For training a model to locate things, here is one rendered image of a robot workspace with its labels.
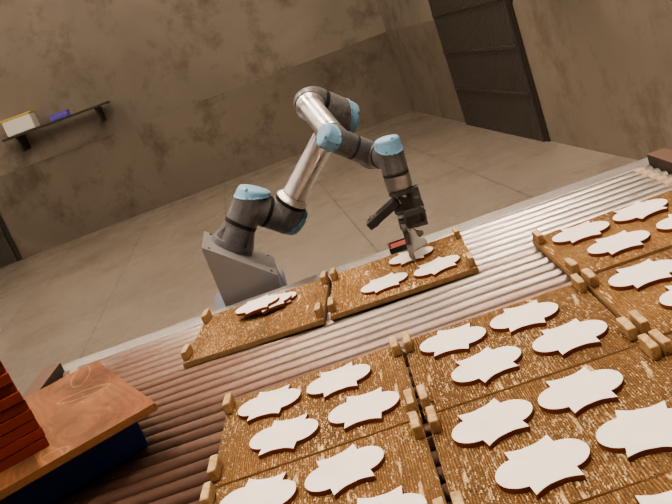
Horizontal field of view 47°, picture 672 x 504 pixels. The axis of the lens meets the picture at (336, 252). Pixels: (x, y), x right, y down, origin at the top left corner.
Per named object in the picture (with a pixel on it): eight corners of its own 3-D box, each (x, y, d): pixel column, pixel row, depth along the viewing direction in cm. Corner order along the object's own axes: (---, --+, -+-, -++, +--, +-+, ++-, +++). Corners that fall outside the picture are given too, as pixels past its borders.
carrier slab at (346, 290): (333, 279, 240) (332, 274, 239) (460, 236, 235) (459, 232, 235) (331, 321, 206) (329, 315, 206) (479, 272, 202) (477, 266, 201)
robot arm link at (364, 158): (349, 134, 230) (366, 134, 220) (380, 147, 235) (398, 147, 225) (341, 159, 230) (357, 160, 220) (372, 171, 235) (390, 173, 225)
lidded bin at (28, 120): (41, 125, 1157) (34, 109, 1150) (36, 127, 1122) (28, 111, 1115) (13, 136, 1154) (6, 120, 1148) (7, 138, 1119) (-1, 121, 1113)
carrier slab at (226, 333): (209, 320, 245) (207, 316, 244) (331, 280, 239) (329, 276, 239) (184, 368, 211) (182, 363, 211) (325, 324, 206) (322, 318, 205)
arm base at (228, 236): (213, 235, 280) (223, 210, 279) (252, 250, 282) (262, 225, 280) (209, 243, 265) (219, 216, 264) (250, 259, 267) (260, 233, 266)
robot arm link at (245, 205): (222, 211, 275) (235, 176, 272) (256, 223, 281) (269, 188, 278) (230, 221, 264) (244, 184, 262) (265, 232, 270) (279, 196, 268)
